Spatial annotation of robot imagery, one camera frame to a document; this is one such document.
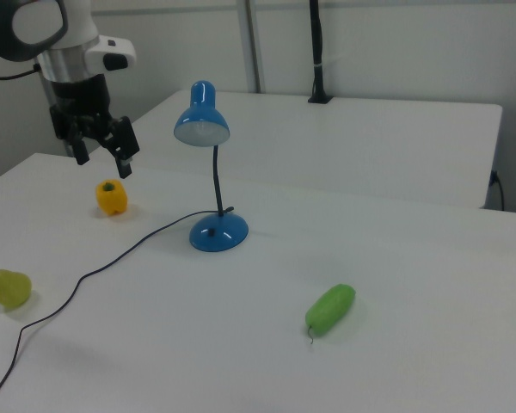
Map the green toy cucumber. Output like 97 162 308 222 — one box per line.
304 282 357 345

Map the yellow toy bell pepper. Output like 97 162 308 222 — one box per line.
95 179 129 216

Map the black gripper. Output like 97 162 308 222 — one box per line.
49 73 141 180

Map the black lamp power cable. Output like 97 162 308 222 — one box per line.
0 206 236 410

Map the black camera pole with clamp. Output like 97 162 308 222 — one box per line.
307 0 333 105

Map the green toy pear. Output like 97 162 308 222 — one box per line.
0 265 33 310

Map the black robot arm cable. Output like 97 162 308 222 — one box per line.
0 63 42 82

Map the blue desk lamp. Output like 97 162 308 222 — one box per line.
173 79 249 254

